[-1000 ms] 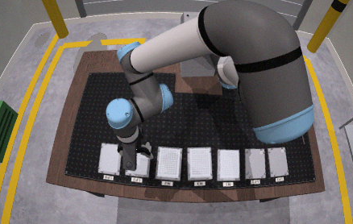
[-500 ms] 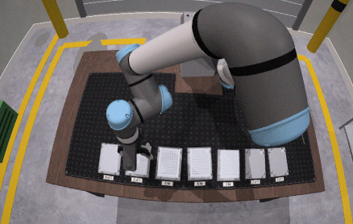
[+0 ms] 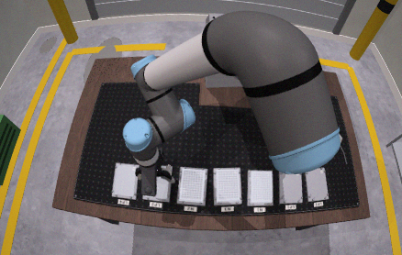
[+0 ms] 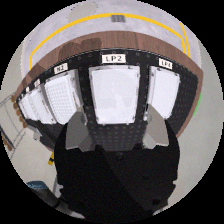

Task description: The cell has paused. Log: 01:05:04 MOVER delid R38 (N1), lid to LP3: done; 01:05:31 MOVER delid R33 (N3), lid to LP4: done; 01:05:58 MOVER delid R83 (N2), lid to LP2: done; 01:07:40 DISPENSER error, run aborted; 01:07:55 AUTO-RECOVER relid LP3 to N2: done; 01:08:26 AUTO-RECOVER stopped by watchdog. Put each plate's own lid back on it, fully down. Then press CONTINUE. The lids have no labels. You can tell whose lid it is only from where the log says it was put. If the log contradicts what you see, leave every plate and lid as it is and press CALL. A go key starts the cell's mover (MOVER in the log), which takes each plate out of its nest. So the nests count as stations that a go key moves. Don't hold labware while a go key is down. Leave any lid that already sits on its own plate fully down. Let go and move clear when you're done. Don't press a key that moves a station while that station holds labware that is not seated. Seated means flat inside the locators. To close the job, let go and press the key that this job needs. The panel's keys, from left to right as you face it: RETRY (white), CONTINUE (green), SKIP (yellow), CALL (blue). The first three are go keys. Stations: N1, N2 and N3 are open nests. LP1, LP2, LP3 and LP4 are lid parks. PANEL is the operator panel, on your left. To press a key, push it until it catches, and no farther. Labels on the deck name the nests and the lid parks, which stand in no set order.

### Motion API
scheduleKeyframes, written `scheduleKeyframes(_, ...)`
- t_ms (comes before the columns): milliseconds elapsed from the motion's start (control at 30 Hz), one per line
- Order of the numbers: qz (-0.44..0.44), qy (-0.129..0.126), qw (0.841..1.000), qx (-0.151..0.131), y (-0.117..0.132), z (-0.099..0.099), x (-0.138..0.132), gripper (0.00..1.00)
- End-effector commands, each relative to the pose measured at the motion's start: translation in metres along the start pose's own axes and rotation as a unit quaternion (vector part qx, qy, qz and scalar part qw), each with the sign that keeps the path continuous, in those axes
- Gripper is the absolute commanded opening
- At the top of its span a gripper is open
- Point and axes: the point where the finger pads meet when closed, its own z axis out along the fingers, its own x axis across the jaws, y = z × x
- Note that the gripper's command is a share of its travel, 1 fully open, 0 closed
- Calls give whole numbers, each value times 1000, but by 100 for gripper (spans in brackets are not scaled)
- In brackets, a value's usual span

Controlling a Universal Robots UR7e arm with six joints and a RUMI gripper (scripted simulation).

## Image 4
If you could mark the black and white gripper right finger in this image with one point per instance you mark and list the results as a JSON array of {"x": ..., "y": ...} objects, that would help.
[{"x": 159, "y": 136}]

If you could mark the black perforated work table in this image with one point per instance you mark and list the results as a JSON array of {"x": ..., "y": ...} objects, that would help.
[{"x": 118, "y": 137}]

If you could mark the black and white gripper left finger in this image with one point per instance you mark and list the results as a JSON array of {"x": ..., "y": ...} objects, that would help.
[{"x": 73, "y": 139}]

